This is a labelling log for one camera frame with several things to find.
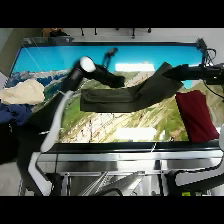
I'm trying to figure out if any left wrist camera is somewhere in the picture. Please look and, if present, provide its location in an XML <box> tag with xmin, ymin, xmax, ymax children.
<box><xmin>101</xmin><ymin>47</ymin><xmax>120</xmax><ymax>70</ymax></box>

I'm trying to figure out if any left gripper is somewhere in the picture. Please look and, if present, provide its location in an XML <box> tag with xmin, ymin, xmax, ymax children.
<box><xmin>104</xmin><ymin>71</ymin><xmax>127</xmax><ymax>89</ymax></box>

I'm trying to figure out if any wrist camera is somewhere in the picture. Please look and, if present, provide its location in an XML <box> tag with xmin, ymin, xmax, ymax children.
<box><xmin>195</xmin><ymin>37</ymin><xmax>210</xmax><ymax>66</ymax></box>
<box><xmin>101</xmin><ymin>47</ymin><xmax>120</xmax><ymax>70</ymax></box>

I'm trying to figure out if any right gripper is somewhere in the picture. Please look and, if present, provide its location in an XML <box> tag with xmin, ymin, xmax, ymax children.
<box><xmin>162</xmin><ymin>64</ymin><xmax>191</xmax><ymax>81</ymax></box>

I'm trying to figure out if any dark green shirt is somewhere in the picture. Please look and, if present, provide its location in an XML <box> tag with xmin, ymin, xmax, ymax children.
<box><xmin>79</xmin><ymin>61</ymin><xmax>185</xmax><ymax>114</ymax></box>

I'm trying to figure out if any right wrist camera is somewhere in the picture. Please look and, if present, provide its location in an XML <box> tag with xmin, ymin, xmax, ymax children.
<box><xmin>195</xmin><ymin>37</ymin><xmax>210</xmax><ymax>66</ymax></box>

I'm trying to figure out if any red garment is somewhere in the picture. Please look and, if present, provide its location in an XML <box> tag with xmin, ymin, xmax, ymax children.
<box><xmin>175</xmin><ymin>89</ymin><xmax>221</xmax><ymax>144</ymax></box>

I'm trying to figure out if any black cable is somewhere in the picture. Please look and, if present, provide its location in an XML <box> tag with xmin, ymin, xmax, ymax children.
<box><xmin>203</xmin><ymin>47</ymin><xmax>224</xmax><ymax>100</ymax></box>

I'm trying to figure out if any silver frame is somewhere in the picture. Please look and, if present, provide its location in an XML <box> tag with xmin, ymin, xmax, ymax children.
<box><xmin>31</xmin><ymin>149</ymin><xmax>224</xmax><ymax>197</ymax></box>

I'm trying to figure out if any beige garment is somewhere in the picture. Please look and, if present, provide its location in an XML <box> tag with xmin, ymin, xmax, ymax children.
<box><xmin>0</xmin><ymin>78</ymin><xmax>46</xmax><ymax>106</ymax></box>

